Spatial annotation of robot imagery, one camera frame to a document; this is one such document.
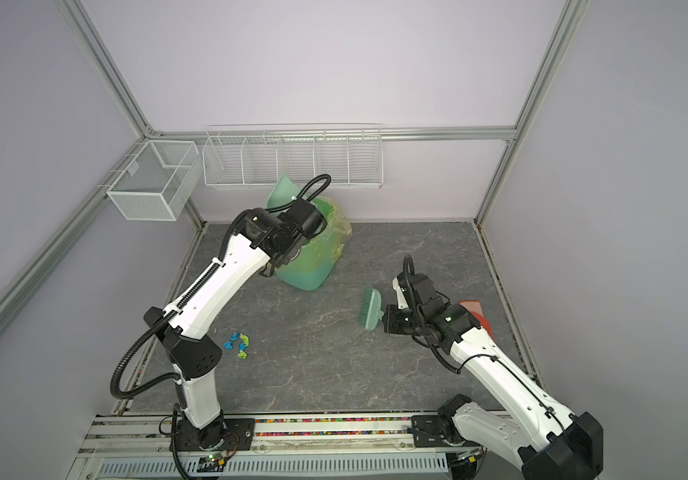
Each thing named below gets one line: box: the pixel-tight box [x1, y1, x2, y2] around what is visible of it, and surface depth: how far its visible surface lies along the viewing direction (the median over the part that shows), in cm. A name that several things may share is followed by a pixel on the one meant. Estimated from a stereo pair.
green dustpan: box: [265, 173, 300, 209], surface depth 80 cm
